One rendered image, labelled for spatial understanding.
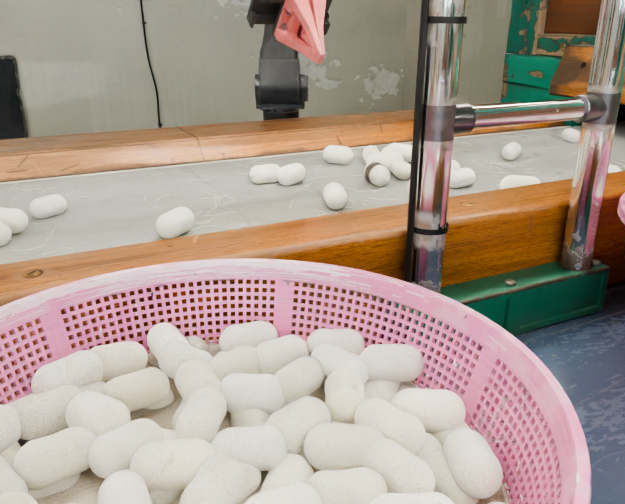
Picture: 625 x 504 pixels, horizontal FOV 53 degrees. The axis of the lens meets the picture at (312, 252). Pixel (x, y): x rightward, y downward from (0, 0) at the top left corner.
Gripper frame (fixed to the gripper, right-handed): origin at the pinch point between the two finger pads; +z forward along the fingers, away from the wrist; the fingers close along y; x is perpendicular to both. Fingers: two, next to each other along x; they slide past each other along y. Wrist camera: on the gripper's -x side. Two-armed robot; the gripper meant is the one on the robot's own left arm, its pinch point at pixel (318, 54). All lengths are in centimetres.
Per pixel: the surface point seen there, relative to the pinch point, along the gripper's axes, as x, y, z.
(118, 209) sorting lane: 2.5, -25.1, 15.8
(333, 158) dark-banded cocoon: 6.2, 0.2, 10.0
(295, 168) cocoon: 1.5, -7.6, 14.2
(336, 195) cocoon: -4.5, -8.2, 21.7
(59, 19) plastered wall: 124, -6, -151
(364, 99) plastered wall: 145, 122, -123
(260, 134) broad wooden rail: 11.4, -4.7, 1.5
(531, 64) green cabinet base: 10.9, 46.0, -8.1
